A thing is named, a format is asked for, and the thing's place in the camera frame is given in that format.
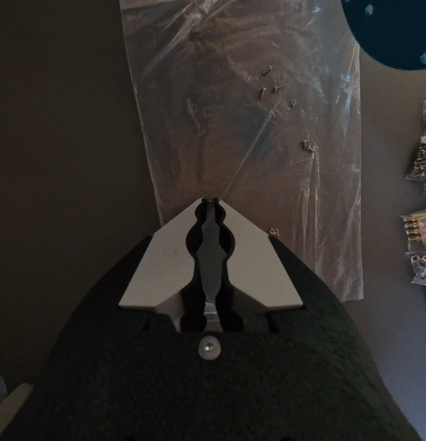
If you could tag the clear plastic bag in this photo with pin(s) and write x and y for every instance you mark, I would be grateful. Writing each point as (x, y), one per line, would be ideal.
(199, 120)

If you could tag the blue round metal plate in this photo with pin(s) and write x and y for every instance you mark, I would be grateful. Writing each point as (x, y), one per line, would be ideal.
(388, 34)

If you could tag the pile of small hardware bags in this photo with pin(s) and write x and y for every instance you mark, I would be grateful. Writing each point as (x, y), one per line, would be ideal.
(423, 165)

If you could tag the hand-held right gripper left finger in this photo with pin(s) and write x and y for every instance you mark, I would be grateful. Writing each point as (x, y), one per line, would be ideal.
(158, 275)

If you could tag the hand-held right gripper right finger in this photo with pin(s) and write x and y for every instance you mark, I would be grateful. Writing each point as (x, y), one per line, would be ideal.
(264, 275)

